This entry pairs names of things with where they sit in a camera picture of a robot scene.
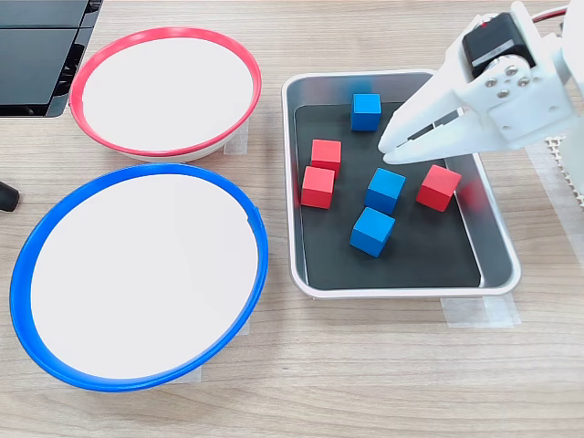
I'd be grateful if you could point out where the blue wooden cube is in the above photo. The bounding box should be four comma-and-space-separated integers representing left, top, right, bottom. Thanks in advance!
364, 167, 407, 216
349, 206, 397, 259
349, 92, 382, 133

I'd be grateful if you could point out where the red wooden cube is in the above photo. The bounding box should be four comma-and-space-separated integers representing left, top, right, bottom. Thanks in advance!
310, 139, 343, 174
300, 165, 337, 211
415, 163, 463, 213

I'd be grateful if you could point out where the silver metal tray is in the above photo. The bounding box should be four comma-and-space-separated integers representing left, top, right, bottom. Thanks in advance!
280, 68, 523, 301

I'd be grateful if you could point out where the wide translucent tape patch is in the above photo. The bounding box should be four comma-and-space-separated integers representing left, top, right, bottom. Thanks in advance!
525, 141, 584, 266

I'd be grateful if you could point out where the white mesh mat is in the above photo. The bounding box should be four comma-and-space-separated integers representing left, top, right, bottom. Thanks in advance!
545, 135, 584, 206

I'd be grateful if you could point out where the red-rimmed white dish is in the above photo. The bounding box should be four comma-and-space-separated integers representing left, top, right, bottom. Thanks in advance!
68, 26, 264, 163

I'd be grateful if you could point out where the blue-rimmed white dish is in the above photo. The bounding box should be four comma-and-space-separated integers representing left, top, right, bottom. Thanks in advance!
8, 162, 270, 393

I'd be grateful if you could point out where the black electronic device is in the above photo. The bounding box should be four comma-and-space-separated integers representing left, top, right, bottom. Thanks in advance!
0, 0, 105, 119

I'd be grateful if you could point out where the small black rounded object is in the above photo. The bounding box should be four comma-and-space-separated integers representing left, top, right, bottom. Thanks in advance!
0, 180, 21, 213

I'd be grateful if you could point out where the red and black cable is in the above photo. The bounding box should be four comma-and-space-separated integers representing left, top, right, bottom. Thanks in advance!
528, 5, 571, 26

